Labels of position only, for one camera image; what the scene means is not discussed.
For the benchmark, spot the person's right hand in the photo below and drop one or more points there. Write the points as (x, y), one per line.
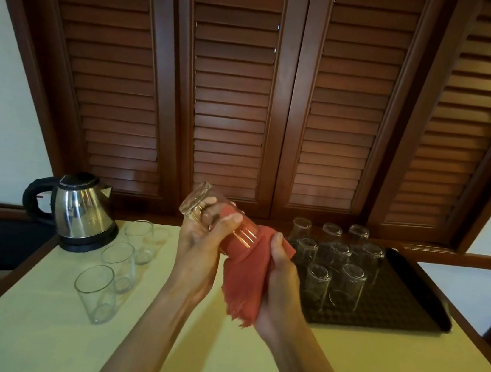
(284, 306)

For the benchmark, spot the person's left hand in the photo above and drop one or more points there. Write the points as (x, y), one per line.
(196, 267)

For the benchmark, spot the red cloth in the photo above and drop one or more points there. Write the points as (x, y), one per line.
(246, 283)

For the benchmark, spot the group of clear glasses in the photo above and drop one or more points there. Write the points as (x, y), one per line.
(98, 295)

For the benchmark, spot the dark brown textured tray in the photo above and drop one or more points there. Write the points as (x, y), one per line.
(397, 298)

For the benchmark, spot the person's left forearm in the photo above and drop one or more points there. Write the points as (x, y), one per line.
(138, 349)

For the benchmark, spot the steel electric kettle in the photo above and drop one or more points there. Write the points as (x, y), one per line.
(93, 244)
(81, 214)

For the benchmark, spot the brown louvered wooden shutter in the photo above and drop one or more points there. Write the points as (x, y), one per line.
(352, 94)
(232, 78)
(469, 109)
(113, 62)

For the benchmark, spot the brown wooden wall rail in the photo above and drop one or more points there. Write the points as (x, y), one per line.
(465, 259)

